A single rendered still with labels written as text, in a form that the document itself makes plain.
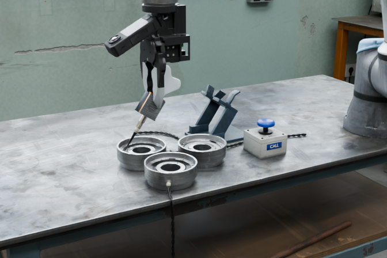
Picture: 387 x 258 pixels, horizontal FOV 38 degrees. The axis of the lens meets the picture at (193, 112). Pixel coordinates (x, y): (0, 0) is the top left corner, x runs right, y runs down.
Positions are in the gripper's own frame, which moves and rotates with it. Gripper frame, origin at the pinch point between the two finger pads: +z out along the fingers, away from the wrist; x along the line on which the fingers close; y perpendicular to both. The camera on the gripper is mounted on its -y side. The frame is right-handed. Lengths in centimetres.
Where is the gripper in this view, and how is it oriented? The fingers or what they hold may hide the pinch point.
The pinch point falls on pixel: (152, 101)
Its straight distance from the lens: 117.5
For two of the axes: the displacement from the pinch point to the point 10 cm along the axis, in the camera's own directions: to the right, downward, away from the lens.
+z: 0.0, 9.5, 3.1
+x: -4.9, -2.7, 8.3
